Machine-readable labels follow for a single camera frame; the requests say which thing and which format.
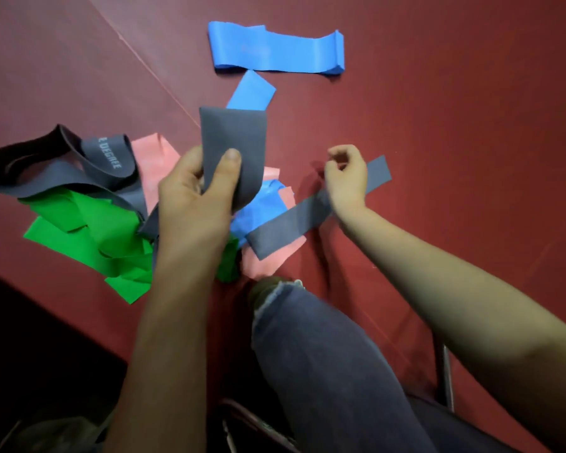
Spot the person's left hand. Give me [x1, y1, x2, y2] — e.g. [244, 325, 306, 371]
[158, 146, 242, 275]

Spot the person's right hand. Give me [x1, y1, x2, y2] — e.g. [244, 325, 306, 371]
[324, 144, 369, 220]

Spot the person's left forearm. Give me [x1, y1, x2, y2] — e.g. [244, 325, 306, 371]
[103, 259, 232, 453]

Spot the person's right forearm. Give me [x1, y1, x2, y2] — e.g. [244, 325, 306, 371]
[340, 207, 566, 453]

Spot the pink resistance band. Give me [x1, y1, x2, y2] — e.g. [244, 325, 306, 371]
[130, 132, 308, 282]

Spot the dark grey printed resistance band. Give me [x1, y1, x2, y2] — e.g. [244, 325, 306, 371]
[0, 124, 160, 242]

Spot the green resistance band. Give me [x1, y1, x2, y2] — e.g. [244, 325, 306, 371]
[19, 187, 241, 305]

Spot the folded blue resistance band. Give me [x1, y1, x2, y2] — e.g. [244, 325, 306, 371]
[207, 20, 346, 76]

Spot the person's leg in blue jeans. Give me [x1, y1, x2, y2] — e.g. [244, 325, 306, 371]
[247, 276, 520, 453]

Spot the metal chair frame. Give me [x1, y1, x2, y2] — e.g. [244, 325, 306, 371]
[218, 334, 456, 453]

